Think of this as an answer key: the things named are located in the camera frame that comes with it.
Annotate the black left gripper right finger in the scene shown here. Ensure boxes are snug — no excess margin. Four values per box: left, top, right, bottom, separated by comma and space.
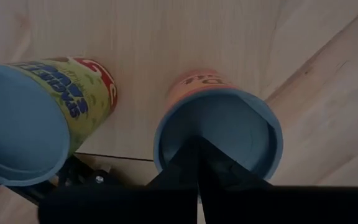
198, 138, 273, 224

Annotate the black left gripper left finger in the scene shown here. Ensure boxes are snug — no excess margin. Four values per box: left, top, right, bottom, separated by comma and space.
147, 136, 200, 224

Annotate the fruit mix label can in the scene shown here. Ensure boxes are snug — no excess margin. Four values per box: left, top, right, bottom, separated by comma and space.
152, 68, 284, 183

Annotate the green spaghetti can red band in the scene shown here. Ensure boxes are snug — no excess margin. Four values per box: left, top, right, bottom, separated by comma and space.
0, 56, 119, 187

